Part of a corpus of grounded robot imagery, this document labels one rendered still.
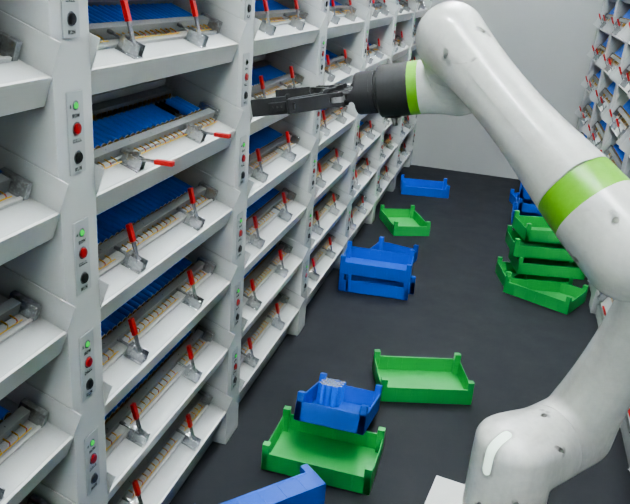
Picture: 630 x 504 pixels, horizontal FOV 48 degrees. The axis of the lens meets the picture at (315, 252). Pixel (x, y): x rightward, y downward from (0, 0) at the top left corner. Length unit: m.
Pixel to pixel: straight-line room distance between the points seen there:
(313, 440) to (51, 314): 1.12
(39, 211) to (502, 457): 0.78
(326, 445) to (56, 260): 1.18
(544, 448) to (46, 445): 0.79
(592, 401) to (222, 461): 1.11
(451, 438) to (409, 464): 0.20
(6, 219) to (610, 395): 0.94
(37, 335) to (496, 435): 0.72
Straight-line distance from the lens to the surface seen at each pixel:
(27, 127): 1.10
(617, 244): 0.94
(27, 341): 1.15
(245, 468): 2.01
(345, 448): 2.10
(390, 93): 1.24
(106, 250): 1.37
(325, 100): 1.24
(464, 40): 1.09
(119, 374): 1.43
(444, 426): 2.26
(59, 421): 1.29
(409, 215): 4.09
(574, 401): 1.25
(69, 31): 1.09
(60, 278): 1.15
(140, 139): 1.39
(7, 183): 1.11
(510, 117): 1.03
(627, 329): 1.16
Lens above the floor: 1.25
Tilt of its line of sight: 21 degrees down
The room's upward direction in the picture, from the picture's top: 5 degrees clockwise
